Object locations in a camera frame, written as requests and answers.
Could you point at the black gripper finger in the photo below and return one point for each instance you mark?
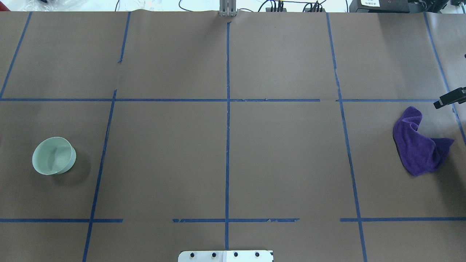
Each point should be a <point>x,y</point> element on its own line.
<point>456,96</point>

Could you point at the purple microfiber cloth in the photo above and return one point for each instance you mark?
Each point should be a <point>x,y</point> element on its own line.
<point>419,154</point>

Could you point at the light green bowl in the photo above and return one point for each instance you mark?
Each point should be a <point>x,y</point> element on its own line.
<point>54,156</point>

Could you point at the black equipment box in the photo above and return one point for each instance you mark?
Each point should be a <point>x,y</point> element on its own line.
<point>389,6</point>

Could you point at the black power strip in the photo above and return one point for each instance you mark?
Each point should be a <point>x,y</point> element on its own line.
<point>283,6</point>

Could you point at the aluminium frame post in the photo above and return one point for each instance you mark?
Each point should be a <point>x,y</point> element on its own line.
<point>227,8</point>

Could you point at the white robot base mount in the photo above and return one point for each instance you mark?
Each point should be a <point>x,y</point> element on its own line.
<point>226,256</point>

